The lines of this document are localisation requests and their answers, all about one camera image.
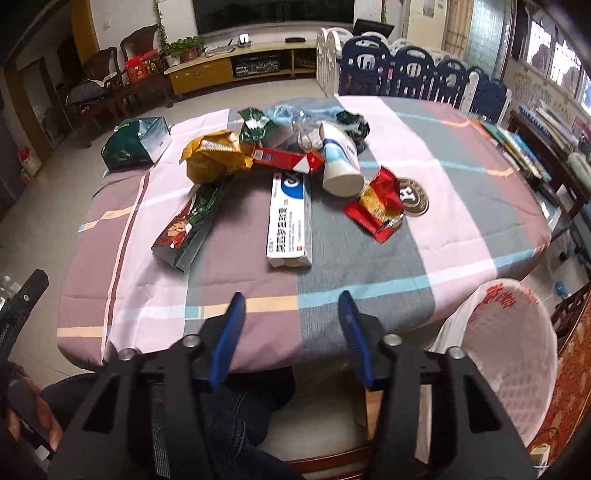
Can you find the person's left hand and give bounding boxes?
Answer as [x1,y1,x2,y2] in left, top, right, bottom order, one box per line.
[4,376,64,453]

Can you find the wooden stool with white seat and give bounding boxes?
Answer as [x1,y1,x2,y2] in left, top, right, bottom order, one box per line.
[256,369,385,476]

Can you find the hanging green vine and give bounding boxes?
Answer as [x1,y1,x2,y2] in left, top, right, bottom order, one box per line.
[154,0,168,47]

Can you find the small green snack wrapper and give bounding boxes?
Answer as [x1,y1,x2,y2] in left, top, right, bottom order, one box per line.
[237,107,278,143]

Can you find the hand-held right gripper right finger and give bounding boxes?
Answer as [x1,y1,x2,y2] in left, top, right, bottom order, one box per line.
[337,291,539,480]

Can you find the wall chart posters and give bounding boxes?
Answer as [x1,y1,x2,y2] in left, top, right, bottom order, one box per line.
[503,59,591,124]

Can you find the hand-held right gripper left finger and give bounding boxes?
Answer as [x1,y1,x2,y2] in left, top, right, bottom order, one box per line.
[48,292,247,480]

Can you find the yellow wooden television cabinet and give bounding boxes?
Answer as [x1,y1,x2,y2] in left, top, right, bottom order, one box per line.
[164,39,324,100]

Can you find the person's legs in dark jeans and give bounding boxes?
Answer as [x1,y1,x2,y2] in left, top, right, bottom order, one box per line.
[41,368,297,480]

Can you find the red gift box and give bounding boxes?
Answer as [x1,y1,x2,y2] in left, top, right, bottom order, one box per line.
[124,51,165,85]

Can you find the red cardboard box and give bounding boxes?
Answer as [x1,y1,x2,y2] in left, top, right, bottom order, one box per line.
[252,147,325,175]

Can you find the plaid tablecloth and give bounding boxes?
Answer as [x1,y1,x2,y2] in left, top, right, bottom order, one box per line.
[55,95,552,374]

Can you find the red patterned cushion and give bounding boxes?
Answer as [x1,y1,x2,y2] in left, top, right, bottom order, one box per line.
[549,318,591,464]

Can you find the dark bag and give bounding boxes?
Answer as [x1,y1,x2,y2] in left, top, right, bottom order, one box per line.
[66,78,110,108]

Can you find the white playpen fence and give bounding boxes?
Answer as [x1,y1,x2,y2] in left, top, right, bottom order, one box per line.
[315,27,357,99]

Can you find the black audio amplifier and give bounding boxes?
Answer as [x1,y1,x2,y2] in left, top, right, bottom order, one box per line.
[232,55,283,78]

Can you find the blue playpen fence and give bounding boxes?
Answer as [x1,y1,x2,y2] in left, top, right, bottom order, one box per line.
[338,34,512,126]

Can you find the yellow snack wrapper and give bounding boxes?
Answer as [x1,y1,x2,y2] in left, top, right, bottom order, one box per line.
[181,130,256,183]

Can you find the dark green crumpled wrapper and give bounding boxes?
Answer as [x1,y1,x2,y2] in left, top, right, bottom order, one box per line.
[335,111,371,154]

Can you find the red snack wrapper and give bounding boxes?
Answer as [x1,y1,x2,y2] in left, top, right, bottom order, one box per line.
[343,167,408,244]

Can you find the dark wooden armchair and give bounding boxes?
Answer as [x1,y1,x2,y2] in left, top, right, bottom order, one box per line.
[82,46,127,121]
[119,24,174,108]

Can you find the dark snack packet with figure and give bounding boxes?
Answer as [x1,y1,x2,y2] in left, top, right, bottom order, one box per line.
[151,181,228,272]

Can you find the row of books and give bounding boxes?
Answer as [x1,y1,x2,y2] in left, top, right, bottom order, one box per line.
[473,115,555,182]

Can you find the potted green plant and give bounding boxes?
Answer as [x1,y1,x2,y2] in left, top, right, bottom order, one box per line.
[161,36,207,66]

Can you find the white and blue medicine box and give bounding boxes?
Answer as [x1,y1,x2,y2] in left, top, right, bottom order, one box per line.
[266,172,314,270]

